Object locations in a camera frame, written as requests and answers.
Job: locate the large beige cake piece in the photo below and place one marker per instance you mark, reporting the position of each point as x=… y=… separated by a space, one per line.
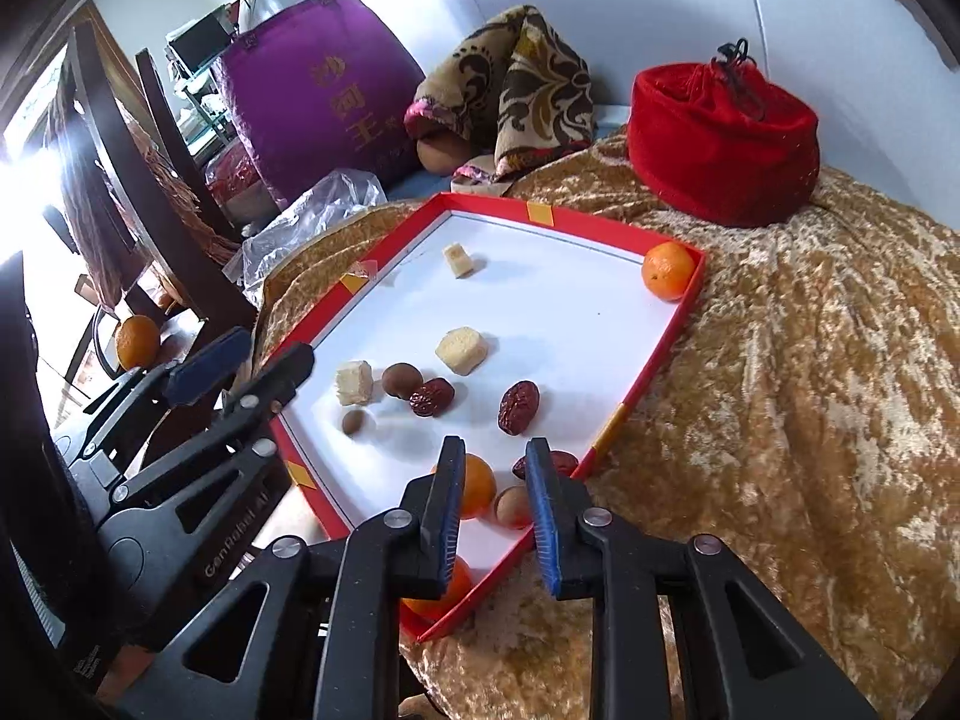
x=461 y=350

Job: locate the brown floral patterned cloth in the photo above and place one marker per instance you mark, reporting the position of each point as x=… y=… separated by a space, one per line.
x=525 y=82

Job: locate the clear plastic bag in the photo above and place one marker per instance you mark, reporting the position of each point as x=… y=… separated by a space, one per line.
x=315 y=217

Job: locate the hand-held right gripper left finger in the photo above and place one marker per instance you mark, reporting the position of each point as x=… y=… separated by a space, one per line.
x=452 y=510

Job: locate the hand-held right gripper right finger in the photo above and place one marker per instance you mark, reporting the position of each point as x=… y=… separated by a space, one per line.
x=541 y=517

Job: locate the wicker basket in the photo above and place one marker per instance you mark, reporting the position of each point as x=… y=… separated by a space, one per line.
x=176 y=199

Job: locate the brown round object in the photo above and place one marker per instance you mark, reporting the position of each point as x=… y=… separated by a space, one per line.
x=442 y=154

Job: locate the brown velvet blanket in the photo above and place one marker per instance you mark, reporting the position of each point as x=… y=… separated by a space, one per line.
x=787 y=390

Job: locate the orange mandarin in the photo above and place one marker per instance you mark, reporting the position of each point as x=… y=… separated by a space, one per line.
x=667 y=270
x=137 y=341
x=478 y=487
x=459 y=583

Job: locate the red patterned box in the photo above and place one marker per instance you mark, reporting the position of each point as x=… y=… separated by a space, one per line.
x=232 y=176

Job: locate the dark wooden chair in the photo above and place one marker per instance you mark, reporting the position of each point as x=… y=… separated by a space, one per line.
x=135 y=172
x=176 y=135

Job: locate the small beige cake piece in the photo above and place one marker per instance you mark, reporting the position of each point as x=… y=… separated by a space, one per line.
x=459 y=260

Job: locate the purple fabric bag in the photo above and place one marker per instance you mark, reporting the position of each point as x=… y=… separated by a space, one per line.
x=315 y=90

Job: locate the red cardboard box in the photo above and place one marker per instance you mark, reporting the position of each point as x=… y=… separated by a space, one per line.
x=570 y=330

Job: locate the person's left hand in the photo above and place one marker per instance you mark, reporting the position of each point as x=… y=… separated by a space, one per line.
x=304 y=519

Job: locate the large red jujube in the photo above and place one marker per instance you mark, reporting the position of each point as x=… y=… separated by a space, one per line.
x=519 y=406

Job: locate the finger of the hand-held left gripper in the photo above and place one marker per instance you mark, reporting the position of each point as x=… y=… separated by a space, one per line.
x=210 y=364
x=289 y=367

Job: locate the metal shelf rack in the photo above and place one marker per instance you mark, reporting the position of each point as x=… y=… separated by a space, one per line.
x=199 y=45

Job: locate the small brown longan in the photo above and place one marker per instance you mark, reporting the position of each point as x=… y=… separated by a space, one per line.
x=353 y=421

